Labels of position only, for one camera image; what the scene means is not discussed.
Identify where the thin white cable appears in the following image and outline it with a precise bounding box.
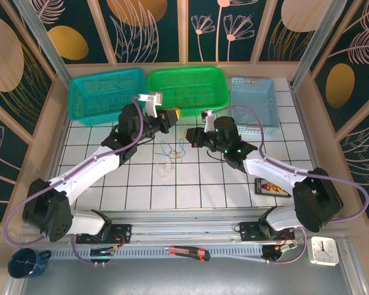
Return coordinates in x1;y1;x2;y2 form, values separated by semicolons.
235;111;265;126
157;156;177;179
258;97;278;114

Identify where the teal plastic mesh basket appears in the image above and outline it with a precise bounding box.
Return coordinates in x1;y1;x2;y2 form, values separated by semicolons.
68;67;150;127

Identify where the green plastic mesh basket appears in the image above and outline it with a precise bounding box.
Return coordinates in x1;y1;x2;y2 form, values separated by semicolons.
146;66;231;119

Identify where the light blue plastic basket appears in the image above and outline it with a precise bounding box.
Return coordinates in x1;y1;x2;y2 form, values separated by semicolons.
230;76;280;136

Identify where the black board with orange connectors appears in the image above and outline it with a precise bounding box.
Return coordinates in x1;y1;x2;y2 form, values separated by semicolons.
253;177;292;197

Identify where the red black box cutter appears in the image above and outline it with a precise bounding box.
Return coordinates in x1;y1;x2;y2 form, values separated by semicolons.
164;245;211;262

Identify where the small controller board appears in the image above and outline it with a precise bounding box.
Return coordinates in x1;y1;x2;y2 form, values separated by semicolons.
90;247;117;258
262;242;298;258

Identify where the white square alarm clock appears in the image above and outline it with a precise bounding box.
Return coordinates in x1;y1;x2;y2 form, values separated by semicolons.
306;235;339;267

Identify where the dark blue mug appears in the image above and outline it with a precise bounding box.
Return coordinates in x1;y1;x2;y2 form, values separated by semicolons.
7;248;52;280

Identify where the aluminium mounting rail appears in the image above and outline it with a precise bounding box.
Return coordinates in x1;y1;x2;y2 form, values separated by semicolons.
18;206;350;246

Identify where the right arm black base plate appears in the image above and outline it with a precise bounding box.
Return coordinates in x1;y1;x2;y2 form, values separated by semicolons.
239;221;296;242

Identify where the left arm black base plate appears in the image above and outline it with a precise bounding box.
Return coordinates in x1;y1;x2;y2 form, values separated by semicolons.
76;223;132;244

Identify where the aluminium frame post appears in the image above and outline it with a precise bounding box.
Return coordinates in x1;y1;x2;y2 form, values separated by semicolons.
290;0;348;90
12;0;71;82

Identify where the grey slotted cable duct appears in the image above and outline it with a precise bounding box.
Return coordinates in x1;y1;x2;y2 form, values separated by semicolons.
50;245;265;261

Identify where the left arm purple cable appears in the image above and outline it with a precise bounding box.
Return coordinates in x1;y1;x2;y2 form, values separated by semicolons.
2;95;144;266

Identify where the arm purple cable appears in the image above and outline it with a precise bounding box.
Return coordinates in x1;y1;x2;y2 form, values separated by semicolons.
2;95;144;266
212;105;367;266

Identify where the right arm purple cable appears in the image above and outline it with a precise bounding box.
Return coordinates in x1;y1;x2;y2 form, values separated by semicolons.
212;105;367;266

